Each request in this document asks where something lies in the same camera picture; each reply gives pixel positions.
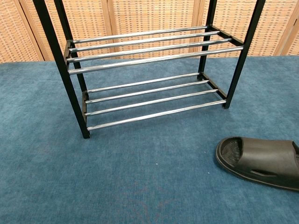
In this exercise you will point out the black shoe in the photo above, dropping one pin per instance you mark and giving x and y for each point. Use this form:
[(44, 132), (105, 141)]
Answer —
[(268, 158)]

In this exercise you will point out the black chrome-bar shoe rack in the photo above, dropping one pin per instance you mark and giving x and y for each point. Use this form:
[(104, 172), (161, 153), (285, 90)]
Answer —
[(59, 58)]

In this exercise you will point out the woven rattan folding screen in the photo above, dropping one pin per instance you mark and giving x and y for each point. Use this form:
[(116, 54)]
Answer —
[(151, 14)]

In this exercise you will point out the blue carpet mat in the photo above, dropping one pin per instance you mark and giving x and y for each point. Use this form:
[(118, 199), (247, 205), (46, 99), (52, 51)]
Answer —
[(70, 175)]

